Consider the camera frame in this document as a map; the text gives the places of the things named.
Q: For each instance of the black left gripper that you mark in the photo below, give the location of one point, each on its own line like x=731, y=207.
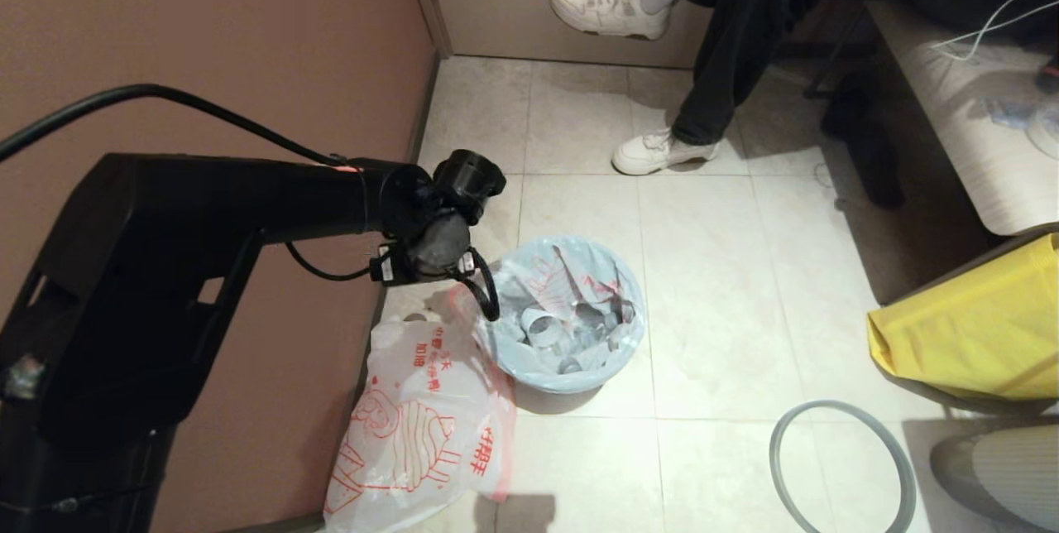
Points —
x=393, y=266

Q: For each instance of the white garbage bag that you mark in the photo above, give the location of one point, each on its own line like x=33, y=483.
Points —
x=579, y=268

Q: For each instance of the clear round plastic lid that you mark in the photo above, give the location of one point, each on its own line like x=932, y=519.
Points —
x=1047, y=134

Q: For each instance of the black slippers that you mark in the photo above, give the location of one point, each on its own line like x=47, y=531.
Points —
x=869, y=160

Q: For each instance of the white paper cup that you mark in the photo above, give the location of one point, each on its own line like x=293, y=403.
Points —
x=542, y=328

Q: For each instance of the empty white red-printed plastic bag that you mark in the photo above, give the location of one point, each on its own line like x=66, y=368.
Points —
x=397, y=434

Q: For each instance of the black trousers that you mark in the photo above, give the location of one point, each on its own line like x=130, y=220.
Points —
x=745, y=20

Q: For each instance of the yellow fabric bag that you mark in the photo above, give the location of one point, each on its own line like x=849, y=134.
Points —
x=976, y=334

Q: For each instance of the clear plastic wrapper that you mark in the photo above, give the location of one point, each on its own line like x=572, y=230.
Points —
x=1009, y=112

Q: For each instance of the thin dark metal rod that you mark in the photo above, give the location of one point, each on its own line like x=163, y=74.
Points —
x=828, y=61

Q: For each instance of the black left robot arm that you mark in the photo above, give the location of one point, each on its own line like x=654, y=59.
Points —
x=207, y=202

